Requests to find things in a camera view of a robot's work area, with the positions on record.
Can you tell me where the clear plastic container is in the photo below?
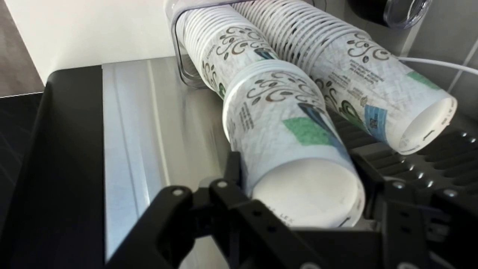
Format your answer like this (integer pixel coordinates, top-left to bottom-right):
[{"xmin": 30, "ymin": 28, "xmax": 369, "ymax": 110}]
[{"xmin": 382, "ymin": 0, "xmax": 433, "ymax": 30}]

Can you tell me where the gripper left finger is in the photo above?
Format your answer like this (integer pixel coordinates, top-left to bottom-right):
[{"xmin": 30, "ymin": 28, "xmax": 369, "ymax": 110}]
[{"xmin": 106, "ymin": 151, "xmax": 325, "ymax": 269}]

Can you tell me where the clear plastic cup holder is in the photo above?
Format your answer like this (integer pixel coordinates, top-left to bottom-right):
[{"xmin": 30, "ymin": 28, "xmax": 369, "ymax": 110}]
[{"xmin": 164, "ymin": 0, "xmax": 262, "ymax": 89}]

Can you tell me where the white cable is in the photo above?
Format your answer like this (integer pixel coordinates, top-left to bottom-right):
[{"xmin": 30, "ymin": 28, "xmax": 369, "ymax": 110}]
[{"xmin": 396, "ymin": 56, "xmax": 478, "ymax": 76}]

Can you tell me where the stack of printed paper cups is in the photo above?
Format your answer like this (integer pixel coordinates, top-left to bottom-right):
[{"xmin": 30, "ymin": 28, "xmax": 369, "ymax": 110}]
[{"xmin": 176, "ymin": 4, "xmax": 280, "ymax": 101}]

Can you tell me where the tall stack of paper cups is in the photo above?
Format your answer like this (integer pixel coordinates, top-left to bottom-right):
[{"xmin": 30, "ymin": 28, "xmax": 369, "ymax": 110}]
[{"xmin": 232, "ymin": 0, "xmax": 458, "ymax": 156}]

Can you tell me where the silver and black appliance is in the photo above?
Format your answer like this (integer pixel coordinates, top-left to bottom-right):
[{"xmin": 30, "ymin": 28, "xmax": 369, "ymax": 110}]
[{"xmin": 0, "ymin": 55, "xmax": 478, "ymax": 269}]

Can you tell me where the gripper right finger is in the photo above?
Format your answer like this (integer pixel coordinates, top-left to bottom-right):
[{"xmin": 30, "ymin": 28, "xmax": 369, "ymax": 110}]
[{"xmin": 350, "ymin": 152, "xmax": 478, "ymax": 269}]

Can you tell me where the short stack of paper cups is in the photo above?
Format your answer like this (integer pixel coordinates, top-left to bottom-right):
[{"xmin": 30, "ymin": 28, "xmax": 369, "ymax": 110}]
[{"xmin": 222, "ymin": 60, "xmax": 366, "ymax": 229}]

